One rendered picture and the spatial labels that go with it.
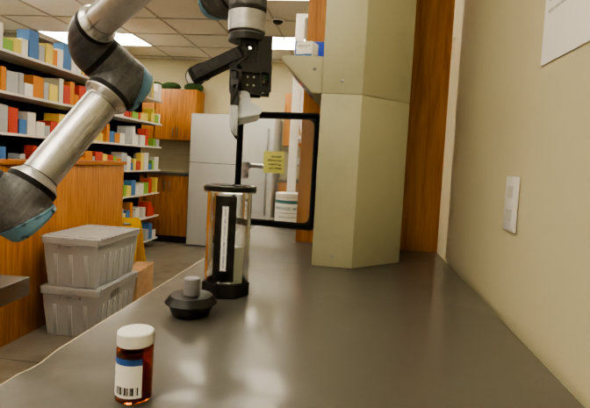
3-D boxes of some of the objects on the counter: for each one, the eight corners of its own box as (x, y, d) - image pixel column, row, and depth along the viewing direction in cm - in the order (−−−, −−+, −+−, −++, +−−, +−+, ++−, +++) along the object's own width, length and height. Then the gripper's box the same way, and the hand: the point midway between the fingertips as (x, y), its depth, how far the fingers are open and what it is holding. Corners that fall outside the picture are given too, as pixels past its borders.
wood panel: (435, 251, 165) (465, -165, 158) (436, 252, 162) (467, -171, 155) (296, 240, 171) (319, -162, 164) (295, 241, 168) (318, -168, 161)
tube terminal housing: (393, 251, 159) (409, 18, 155) (404, 273, 127) (424, -19, 123) (320, 246, 162) (333, 17, 158) (311, 265, 130) (327, -21, 126)
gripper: (275, 24, 85) (270, 137, 86) (269, 48, 104) (265, 141, 105) (226, 20, 84) (223, 134, 85) (229, 46, 103) (226, 139, 104)
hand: (232, 136), depth 95 cm, fingers open, 13 cm apart
